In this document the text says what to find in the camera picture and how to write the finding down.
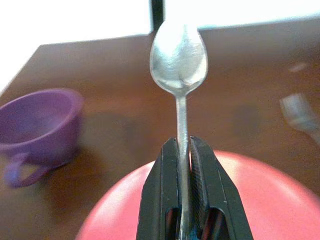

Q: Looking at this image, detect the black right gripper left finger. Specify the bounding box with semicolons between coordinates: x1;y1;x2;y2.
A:
136;138;182;240

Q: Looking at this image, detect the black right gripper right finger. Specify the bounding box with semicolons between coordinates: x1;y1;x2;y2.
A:
189;136;252;240

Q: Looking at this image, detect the silver metal spoon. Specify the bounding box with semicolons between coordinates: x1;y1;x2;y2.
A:
149;19;209;240

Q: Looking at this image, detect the pink round plate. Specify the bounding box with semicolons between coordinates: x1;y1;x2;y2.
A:
74;149;320;240

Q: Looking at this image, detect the silver metal fork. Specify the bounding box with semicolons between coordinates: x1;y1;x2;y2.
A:
279;92;320;137

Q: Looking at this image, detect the dark brown wooden table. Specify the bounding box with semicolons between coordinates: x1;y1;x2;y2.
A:
0;21;320;240

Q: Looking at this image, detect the purple cup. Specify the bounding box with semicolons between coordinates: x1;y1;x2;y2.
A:
0;88;85;188

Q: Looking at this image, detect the black vertical post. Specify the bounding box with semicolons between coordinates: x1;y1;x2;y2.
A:
150;0;166;33

